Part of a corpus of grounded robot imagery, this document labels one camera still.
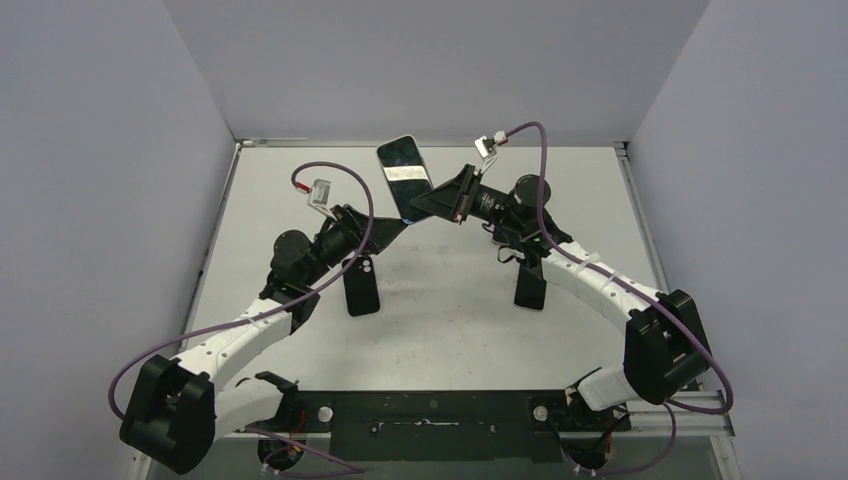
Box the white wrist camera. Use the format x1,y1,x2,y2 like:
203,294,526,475
307,179,335,219
474,136,499,177

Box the white-edged black phone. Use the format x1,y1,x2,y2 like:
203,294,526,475
513,266,547,311

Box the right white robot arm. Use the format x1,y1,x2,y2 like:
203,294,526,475
410,166,709,429

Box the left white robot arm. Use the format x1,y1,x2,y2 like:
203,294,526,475
119,205,407,474

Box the black phone case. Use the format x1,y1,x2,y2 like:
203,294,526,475
342,255,381,317

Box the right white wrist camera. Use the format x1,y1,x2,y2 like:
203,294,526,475
474,136,499,177

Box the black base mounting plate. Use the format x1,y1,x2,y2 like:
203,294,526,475
256,390,631,463

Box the phone pink case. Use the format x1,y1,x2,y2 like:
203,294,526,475
376,134,433,224

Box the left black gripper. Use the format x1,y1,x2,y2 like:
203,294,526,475
302,204,408,287

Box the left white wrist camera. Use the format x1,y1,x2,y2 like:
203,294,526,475
307,179,335,219

